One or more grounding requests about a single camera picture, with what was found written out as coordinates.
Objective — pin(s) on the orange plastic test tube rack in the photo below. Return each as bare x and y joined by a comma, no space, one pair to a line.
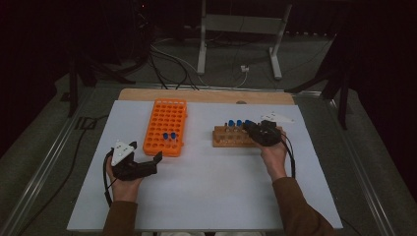
164,153

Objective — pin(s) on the metal floor rail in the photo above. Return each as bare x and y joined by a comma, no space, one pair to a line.
262,89
360,164
50,157

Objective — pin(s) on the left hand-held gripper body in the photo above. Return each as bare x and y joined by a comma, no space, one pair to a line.
123,152

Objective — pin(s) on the wooden test tube rack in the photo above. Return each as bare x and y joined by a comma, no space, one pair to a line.
229,141

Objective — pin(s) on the person's right hand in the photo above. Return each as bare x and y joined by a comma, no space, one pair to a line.
275,160

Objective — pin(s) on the person's left hand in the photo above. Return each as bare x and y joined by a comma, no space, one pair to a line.
124,190

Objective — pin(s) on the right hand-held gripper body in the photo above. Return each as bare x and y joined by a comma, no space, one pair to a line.
268,134

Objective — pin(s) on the grey metal stand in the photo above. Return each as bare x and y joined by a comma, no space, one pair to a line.
242,23

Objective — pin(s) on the white table cover sheet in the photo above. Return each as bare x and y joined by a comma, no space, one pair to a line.
203,190

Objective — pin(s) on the black tripod stand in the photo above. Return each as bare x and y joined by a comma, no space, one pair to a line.
72,91
343,105

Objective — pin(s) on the blue-capped glass test tube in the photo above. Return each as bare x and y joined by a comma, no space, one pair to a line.
231,123
166,135
248,123
173,135
239,123

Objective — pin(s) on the white plug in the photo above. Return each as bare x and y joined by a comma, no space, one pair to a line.
244,68

